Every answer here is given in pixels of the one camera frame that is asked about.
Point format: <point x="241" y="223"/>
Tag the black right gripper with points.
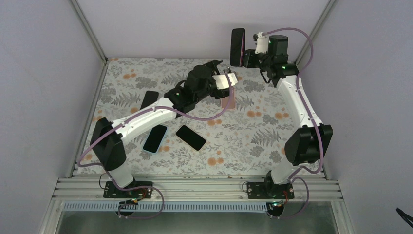
<point x="248" y="61"/>

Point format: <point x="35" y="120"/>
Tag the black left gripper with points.
<point x="213" y="66"/>

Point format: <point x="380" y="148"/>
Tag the pink silicone phone case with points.
<point x="229" y="102"/>

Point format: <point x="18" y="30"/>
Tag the black phone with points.
<point x="237" y="47"/>

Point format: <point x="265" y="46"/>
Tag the bare black smartphone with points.
<point x="150" y="97"/>

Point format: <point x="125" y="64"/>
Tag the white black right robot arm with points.
<point x="306" y="148"/>

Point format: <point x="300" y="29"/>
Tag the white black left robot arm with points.
<point x="109" y="137"/>

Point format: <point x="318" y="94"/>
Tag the phone in blue case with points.
<point x="154" y="139"/>

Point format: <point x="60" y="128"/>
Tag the floral patterned table mat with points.
<point x="249" y="140"/>

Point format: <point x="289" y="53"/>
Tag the black object at edge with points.
<point x="407" y="218"/>

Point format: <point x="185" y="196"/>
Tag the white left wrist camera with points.
<point x="225" y="81"/>

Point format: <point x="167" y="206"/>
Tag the right aluminium corner post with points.
<point x="316" y="29"/>

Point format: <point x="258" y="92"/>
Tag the aluminium corner post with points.
<point x="316" y="29"/>
<point x="88" y="29"/>

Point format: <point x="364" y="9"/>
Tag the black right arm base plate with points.
<point x="269" y="190"/>

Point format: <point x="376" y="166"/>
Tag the left aluminium corner post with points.
<point x="88" y="29"/>

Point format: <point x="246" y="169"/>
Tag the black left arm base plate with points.
<point x="136" y="190"/>

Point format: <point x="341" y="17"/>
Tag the aluminium rail frame base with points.
<point x="179" y="188"/>

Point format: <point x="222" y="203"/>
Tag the perforated grey cable duct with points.
<point x="168" y="206"/>

